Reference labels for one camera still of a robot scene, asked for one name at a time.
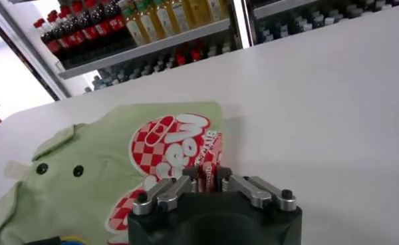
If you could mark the light green polo shirt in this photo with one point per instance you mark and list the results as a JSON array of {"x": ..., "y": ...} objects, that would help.
[{"x": 86, "y": 156}]

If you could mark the small cola bottle red cap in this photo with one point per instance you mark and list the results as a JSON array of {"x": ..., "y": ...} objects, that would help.
[
  {"x": 180, "y": 60},
  {"x": 195, "y": 55}
]

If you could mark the grey metal shelf unit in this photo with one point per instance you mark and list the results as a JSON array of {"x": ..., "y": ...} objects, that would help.
[
  {"x": 279, "y": 6},
  {"x": 146, "y": 50}
]

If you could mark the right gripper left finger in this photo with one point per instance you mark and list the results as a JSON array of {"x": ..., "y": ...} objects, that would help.
[{"x": 166, "y": 194}]

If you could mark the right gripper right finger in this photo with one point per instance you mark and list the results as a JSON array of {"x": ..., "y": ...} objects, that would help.
[{"x": 256, "y": 191}]

